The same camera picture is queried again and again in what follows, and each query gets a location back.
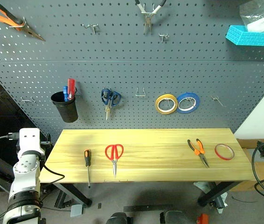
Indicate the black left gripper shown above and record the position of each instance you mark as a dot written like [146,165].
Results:
[46,141]

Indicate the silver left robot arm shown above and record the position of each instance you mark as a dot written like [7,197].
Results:
[25,172]

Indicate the gray metal pegboard wall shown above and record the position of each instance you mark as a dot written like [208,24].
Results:
[132,70]

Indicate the brown cardboard box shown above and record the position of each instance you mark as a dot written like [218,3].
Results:
[262,172]

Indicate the black plastic cup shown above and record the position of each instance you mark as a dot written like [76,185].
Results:
[67,112]

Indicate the orange black screwdriver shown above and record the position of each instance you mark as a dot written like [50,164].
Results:
[87,157]

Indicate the metal pegboard hook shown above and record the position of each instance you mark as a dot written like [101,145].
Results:
[146,12]
[23,23]
[216,98]
[163,35]
[140,95]
[27,101]
[92,26]

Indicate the red tape roll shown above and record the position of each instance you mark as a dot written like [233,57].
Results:
[215,149]

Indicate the black table leg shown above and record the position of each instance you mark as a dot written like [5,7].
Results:
[216,191]
[76,193]

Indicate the orange black needle-nose pliers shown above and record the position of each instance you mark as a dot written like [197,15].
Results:
[200,154]

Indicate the blue tape roll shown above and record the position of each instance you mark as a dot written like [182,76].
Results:
[198,101]

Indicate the small red orange object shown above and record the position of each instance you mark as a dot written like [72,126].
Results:
[203,219]

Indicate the dark rounded shape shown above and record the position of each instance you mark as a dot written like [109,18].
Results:
[119,219]
[174,217]

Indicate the yellow tape roll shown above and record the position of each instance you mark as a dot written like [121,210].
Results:
[165,112]

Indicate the teal plastic basket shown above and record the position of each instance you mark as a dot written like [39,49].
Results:
[251,38]

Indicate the flat black bar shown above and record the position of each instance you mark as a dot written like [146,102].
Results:
[146,207]

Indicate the orange black hanging pliers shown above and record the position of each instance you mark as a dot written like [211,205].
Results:
[3,18]

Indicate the clear plastic bag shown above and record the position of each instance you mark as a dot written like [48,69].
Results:
[258,23]

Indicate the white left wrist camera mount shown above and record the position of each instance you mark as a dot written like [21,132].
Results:
[29,142]

